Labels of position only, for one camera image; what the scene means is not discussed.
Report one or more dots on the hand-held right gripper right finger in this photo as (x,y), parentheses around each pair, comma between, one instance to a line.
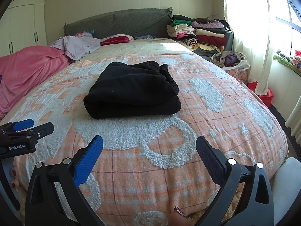
(210,160)

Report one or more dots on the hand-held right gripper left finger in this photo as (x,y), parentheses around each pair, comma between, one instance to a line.
(90,157)

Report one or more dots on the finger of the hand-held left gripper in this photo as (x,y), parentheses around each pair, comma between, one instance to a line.
(23,124)
(42,129)

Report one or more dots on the black sweater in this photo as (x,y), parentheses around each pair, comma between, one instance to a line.
(131,91)

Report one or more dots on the white bag of clothes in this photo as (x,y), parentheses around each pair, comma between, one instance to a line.
(230,58)

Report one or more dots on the stack of folded clothes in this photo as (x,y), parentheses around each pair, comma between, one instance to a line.
(207,33)

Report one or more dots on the person's right hand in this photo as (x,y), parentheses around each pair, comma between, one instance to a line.
(180,217)

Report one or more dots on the orange plaid fleece blanket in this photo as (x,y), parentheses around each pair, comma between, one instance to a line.
(164,146)

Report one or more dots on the pink duvet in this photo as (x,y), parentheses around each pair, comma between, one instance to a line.
(28,70)

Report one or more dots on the white cushion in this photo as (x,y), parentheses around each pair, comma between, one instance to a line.
(287,181)

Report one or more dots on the red box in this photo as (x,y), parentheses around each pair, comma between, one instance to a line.
(265,96)

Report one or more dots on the pink floral box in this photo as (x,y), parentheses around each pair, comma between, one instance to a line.
(238,75)

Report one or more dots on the lilac garment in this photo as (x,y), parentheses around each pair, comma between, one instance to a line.
(77,46)

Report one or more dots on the white wardrobe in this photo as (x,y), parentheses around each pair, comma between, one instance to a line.
(21,23)

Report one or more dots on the red pillow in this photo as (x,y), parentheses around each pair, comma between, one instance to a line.
(115,40)

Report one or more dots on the beige bedspread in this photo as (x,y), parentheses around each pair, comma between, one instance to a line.
(145,48)

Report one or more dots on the green cloth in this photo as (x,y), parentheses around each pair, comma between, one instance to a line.
(282,58)

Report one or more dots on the dark patterned pillow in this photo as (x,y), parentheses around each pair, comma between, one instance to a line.
(144,37)

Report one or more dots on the red patterned cloth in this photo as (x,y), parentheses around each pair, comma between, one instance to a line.
(297,60)

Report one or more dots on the cream curtain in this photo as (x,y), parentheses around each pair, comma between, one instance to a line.
(249,28)

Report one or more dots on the grey quilted headboard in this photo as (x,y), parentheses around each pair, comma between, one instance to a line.
(129,21)

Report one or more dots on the window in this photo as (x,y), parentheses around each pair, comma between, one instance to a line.
(289,23)

